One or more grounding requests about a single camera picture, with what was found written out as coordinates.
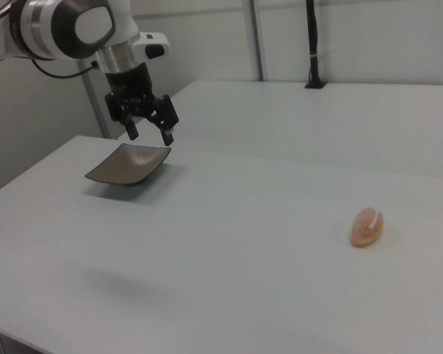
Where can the square dark ceramic plate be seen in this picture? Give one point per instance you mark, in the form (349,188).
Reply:
(129,162)

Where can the aluminium frame post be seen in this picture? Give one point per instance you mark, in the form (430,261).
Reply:
(96,107)
(258,40)

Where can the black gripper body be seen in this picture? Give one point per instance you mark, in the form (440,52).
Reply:
(129,83)

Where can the black pole with base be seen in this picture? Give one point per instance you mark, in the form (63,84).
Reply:
(313,44)

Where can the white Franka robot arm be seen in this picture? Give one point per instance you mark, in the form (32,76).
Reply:
(40,26)

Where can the orange bread roll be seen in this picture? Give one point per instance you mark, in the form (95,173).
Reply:
(367,226)

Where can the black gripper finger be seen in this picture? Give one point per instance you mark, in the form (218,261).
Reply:
(133,131)
(168,118)

